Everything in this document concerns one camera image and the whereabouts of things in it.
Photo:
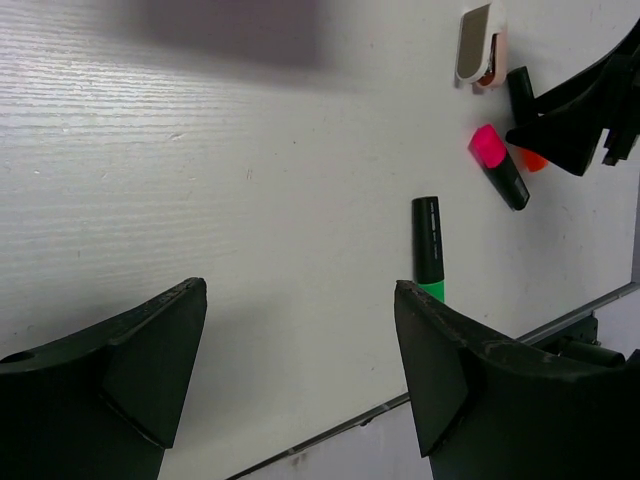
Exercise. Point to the orange highlighter black body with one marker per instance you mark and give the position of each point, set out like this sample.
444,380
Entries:
521,99

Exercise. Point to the pink highlighter black body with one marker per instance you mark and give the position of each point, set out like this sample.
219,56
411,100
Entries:
490,152

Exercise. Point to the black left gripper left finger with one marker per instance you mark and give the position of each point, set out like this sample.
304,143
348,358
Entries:
106,401

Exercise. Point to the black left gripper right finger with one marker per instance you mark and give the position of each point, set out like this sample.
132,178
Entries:
486,406

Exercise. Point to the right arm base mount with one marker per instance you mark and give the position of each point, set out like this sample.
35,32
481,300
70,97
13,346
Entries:
585,340

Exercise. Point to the green highlighter black body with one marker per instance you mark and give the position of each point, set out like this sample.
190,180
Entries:
427,246

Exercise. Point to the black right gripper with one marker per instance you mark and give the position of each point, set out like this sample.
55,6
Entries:
569,140

